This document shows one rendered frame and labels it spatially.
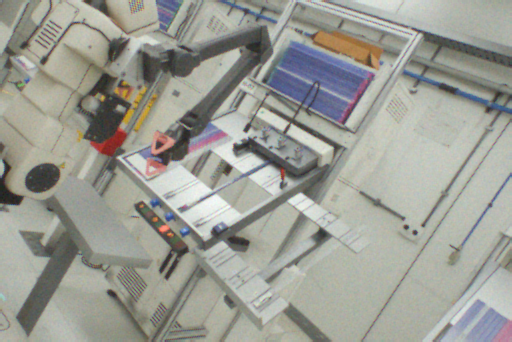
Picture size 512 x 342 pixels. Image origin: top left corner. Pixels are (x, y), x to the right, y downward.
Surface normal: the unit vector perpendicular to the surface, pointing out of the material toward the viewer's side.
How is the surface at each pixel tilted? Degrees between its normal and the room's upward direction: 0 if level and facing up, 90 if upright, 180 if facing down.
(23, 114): 82
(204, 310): 90
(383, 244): 90
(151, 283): 90
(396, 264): 90
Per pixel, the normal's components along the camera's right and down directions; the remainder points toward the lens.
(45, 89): -0.39, -0.30
